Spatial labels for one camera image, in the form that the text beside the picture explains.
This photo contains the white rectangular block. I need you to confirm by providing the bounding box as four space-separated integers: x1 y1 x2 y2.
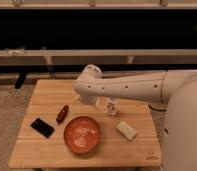
116 121 138 141

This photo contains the dark red oblong object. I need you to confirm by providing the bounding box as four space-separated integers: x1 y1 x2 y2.
56 105 69 123

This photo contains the wooden table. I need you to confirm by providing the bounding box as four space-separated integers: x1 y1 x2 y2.
8 80 161 169

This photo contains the orange ceramic bowl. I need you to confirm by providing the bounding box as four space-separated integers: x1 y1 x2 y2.
64 116 101 154

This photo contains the black rectangular phone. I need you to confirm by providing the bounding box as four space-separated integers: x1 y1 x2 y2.
31 118 54 138

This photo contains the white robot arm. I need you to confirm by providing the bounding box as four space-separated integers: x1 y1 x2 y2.
74 65 197 171

